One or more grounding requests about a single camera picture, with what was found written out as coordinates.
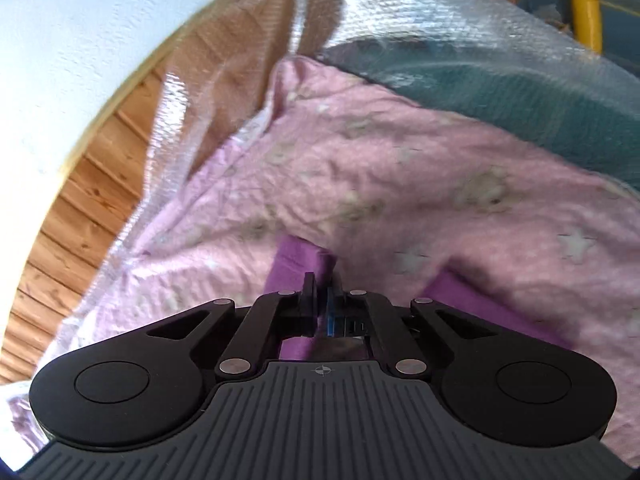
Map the pink bear-print quilt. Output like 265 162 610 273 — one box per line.
4 55 640 461

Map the purple garment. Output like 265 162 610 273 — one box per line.
264 235 570 362

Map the yellow cylinder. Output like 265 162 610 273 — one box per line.
570 0 603 55

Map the wooden headboard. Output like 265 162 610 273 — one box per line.
1 0 294 384

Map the clear bubble wrap sheet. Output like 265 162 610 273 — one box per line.
49 0 639 355

